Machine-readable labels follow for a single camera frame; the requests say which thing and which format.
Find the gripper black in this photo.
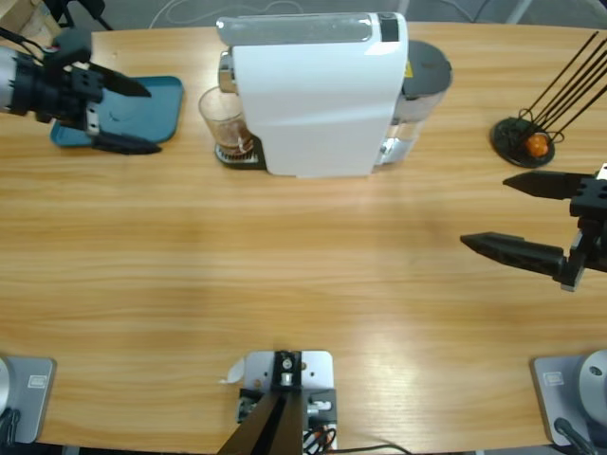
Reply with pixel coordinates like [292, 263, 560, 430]
[459, 163, 607, 291]
[11, 51, 163, 156]

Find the clear drinking glass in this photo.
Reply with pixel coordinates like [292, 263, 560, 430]
[197, 85, 255, 160]

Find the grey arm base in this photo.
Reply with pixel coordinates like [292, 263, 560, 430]
[0, 355, 57, 446]
[529, 349, 607, 446]

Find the orange coffee capsule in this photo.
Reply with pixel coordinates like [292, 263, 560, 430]
[525, 132, 551, 156]

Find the white capsule coffee machine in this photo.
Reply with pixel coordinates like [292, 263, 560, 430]
[215, 11, 454, 180]

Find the teal plastic tray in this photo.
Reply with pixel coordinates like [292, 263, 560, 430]
[49, 75, 185, 149]

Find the black capsule holder with rods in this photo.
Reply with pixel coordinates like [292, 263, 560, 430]
[490, 30, 607, 170]

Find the white paper tag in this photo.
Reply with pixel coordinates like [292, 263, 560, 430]
[217, 357, 247, 385]

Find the black chair frame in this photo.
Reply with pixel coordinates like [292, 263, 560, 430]
[42, 0, 115, 33]

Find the black base cable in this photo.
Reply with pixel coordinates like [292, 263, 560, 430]
[553, 416, 599, 455]
[0, 408, 23, 446]

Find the black cable under mount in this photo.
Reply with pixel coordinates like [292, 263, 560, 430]
[339, 443, 412, 455]

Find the white mount with dark post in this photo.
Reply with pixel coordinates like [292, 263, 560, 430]
[217, 349, 339, 455]

